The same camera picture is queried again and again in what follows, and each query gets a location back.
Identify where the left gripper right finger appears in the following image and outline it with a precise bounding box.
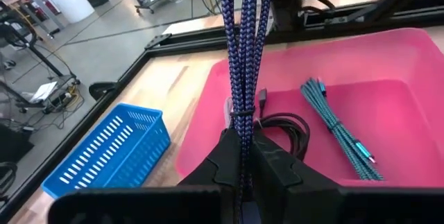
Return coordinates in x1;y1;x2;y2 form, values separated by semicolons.
252;128;444;224

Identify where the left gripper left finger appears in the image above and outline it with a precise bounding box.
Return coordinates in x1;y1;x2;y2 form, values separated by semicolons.
47;128;244;224

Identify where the black cable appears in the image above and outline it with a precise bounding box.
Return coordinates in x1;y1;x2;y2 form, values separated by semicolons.
253;87;311;162

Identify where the teal braided cable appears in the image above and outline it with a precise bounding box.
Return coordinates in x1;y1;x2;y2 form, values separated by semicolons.
300;77;385;182

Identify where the purple braided cable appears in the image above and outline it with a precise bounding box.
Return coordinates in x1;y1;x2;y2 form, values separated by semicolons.
219;0;272;224

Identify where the red plastic bin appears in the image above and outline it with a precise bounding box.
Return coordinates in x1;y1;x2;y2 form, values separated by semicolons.
175;27;444;189

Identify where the blue plastic basket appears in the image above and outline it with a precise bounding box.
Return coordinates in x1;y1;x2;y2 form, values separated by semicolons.
40;102;172;200

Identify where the white paper sheet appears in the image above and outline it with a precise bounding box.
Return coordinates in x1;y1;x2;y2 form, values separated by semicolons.
28;80;59;104

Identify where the black aluminium frame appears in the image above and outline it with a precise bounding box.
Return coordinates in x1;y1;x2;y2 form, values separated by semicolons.
0;0;444;218

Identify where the black frame clamp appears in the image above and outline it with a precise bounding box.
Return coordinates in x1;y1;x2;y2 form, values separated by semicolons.
88;80;119;102

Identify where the black cart frame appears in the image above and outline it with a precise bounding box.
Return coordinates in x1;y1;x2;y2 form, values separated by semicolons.
0;19;83;114

